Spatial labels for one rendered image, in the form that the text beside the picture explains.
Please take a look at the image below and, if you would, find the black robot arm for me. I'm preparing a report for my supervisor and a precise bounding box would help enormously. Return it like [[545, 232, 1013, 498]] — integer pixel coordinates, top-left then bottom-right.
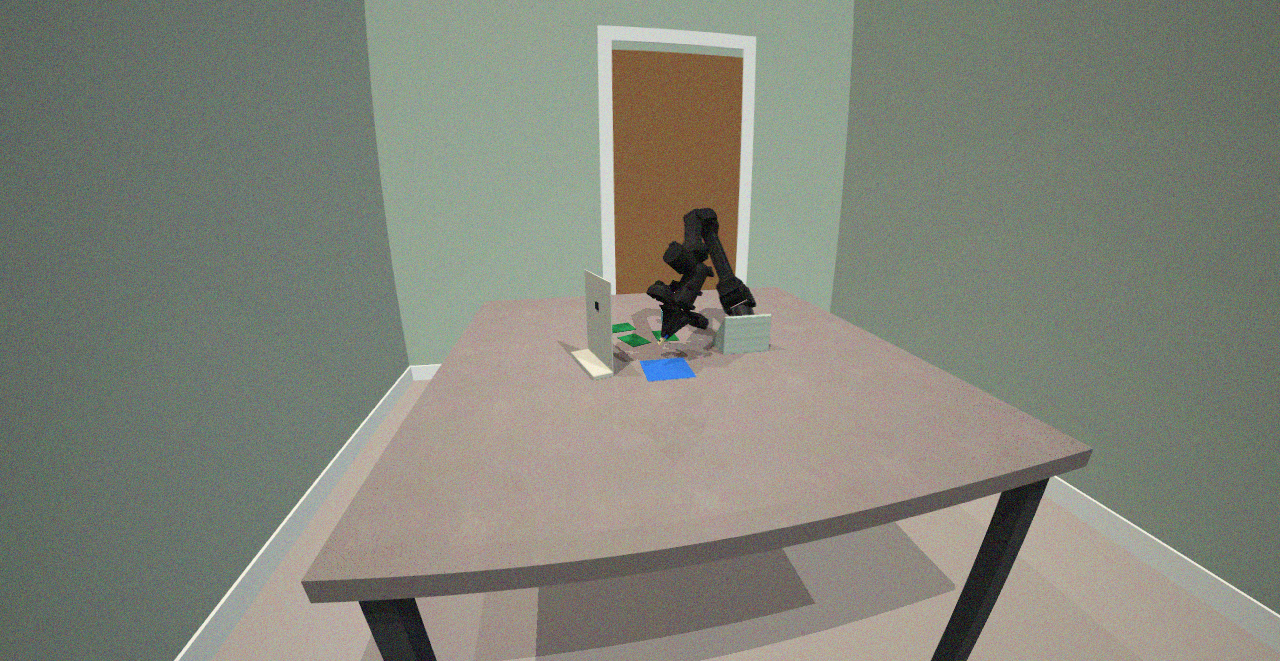
[[663, 208, 756, 316]]

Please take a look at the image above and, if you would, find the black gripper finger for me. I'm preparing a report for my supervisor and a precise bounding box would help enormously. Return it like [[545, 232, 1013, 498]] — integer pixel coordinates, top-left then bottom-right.
[[659, 304, 681, 337], [667, 316, 692, 339]]

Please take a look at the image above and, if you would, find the blue square mat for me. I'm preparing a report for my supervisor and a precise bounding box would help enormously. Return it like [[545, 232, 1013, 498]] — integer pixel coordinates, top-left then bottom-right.
[[640, 357, 696, 382]]

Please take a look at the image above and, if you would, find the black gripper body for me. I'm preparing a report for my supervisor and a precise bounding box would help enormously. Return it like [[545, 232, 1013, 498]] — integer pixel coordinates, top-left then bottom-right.
[[646, 278, 709, 331]]

